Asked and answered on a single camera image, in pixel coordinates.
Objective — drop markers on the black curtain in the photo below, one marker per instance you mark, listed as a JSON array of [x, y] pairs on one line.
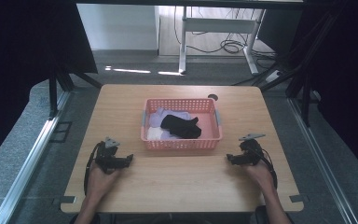
[[338, 77], [21, 62]]

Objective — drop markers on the lavender sock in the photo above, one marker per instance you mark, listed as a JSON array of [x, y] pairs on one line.
[[165, 119]]

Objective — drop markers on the aluminium floor rail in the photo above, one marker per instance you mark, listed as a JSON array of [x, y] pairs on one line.
[[320, 161], [28, 161]]

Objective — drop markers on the person's left hand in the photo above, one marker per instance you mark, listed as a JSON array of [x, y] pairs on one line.
[[99, 181]]

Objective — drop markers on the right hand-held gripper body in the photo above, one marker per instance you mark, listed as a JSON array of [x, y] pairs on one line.
[[250, 151]]

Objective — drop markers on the white desk frame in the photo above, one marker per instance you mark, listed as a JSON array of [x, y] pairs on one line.
[[199, 25]]

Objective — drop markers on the black metal stand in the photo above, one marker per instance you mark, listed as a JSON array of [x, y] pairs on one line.
[[57, 90], [298, 74]]

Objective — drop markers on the black sock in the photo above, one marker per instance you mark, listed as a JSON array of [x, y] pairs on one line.
[[182, 126]]

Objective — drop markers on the person's right hand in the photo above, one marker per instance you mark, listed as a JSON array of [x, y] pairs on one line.
[[259, 175]]

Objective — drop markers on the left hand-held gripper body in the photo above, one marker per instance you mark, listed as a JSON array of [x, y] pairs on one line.
[[107, 154]]

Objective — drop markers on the white sock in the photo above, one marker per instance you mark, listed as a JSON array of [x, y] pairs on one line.
[[154, 133]]

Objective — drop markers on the white power strip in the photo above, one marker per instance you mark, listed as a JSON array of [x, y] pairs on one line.
[[273, 75]]

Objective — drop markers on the pink plastic basket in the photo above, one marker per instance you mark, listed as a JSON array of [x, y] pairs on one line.
[[181, 123]]

